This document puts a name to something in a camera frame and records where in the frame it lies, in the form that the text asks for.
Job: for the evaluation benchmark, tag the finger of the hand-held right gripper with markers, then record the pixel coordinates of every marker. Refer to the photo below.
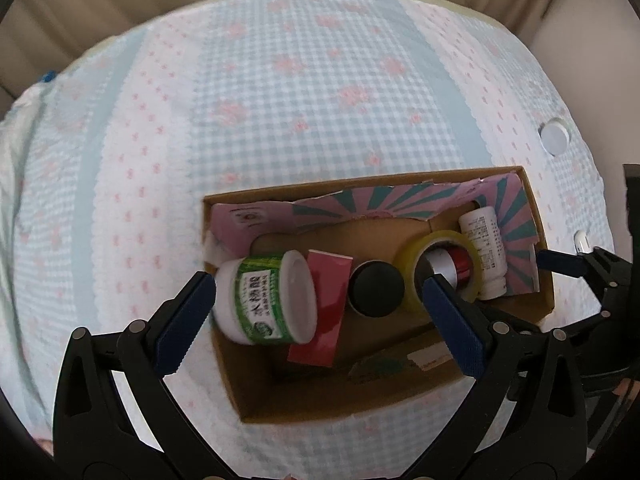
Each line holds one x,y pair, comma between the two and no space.
560,262
632,200

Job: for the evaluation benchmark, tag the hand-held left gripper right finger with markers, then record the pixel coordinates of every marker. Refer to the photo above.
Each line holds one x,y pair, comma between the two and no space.
452,325

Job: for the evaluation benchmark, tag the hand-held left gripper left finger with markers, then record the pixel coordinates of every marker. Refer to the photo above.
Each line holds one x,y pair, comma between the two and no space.
185,325

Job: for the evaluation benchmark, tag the red and silver can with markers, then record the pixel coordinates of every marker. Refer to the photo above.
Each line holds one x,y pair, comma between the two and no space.
452,265

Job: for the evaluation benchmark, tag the white jar with green label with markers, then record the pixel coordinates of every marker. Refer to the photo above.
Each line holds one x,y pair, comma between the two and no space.
260,300

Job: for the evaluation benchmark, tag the yellow tape roll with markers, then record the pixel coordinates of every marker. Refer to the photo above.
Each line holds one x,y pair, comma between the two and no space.
407,260

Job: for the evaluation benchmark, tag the white plastic bottle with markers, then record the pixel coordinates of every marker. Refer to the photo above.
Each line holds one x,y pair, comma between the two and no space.
482,245

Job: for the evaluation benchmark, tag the black round lid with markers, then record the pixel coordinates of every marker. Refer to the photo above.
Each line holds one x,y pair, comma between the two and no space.
376,290

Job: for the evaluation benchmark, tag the cardboard box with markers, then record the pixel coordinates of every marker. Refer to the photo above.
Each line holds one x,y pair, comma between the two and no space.
380,390

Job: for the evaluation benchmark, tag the small red box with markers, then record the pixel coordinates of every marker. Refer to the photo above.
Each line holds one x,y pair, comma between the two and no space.
325,320

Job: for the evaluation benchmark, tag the small white vial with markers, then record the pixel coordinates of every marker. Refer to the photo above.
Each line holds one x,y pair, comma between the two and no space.
582,241

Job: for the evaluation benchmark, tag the white round lid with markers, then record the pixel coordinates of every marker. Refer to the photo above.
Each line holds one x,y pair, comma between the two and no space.
555,136

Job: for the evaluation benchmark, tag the checked floral bed sheet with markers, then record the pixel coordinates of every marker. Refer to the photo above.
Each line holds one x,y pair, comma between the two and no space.
310,110

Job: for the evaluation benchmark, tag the small blue item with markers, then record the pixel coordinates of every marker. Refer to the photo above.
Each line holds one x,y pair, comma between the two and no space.
48,77

